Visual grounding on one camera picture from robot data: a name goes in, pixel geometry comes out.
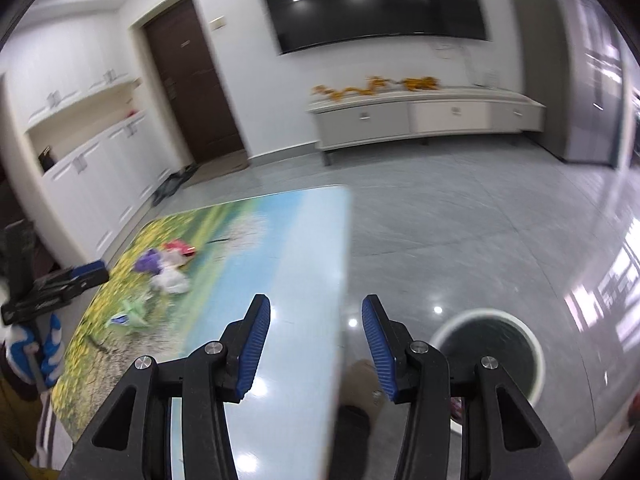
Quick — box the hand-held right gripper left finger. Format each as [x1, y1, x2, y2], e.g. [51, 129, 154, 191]
[57, 294, 272, 480]

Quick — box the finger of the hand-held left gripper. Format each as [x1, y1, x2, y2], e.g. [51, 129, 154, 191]
[69, 260, 110, 289]

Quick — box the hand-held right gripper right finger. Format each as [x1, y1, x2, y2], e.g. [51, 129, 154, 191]
[361, 295, 573, 480]

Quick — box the green wipe packet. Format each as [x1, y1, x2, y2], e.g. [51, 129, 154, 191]
[109, 297, 151, 331]

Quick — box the purple wrapper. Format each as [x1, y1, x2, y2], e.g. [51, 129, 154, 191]
[136, 249, 165, 275]

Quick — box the grey bin with white rim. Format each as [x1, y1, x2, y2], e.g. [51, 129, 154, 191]
[432, 309, 545, 433]

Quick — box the blue and white striped object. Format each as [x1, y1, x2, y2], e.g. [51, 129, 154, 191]
[7, 312, 64, 391]

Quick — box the white shoe cabinet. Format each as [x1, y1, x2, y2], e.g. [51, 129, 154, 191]
[0, 20, 173, 261]

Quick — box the brown doormat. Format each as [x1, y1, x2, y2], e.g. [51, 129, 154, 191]
[182, 152, 249, 189]

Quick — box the dark brown door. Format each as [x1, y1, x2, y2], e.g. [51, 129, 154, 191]
[142, 0, 246, 166]

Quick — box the white television cabinet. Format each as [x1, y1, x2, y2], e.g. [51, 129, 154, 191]
[306, 85, 547, 167]

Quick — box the golden dragon figurine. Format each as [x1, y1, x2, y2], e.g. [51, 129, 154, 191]
[311, 76, 401, 104]

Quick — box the golden tiger figurine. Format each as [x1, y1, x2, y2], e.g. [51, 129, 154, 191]
[400, 76, 442, 92]

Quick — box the grey refrigerator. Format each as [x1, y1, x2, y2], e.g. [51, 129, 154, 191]
[502, 0, 631, 168]

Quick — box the television cable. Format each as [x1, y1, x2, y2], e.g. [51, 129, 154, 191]
[435, 42, 482, 81]

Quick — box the black wall television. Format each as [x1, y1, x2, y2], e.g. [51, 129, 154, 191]
[252, 0, 488, 56]

